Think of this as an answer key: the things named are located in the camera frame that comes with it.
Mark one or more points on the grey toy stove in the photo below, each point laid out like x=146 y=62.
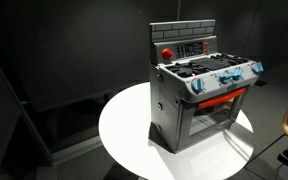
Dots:
x=168 y=90

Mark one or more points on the blue left stove knob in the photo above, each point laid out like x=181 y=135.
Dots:
x=197 y=85

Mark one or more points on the blue stove knob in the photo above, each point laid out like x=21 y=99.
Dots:
x=225 y=78
x=197 y=85
x=237 y=74
x=257 y=68

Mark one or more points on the blue right stove knob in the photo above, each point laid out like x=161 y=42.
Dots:
x=257 y=68

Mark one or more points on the large red timer knob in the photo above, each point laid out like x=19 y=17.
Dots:
x=167 y=54

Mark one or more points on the round white table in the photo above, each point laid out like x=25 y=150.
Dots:
x=124 y=131

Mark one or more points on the black keypad display panel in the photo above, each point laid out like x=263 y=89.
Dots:
x=187 y=50

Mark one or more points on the black burner grate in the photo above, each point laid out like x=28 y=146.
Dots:
x=204 y=65

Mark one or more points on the grey oven door with window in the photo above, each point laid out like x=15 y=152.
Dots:
x=196 y=124

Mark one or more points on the red oven door handle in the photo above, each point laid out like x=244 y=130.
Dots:
x=221 y=99

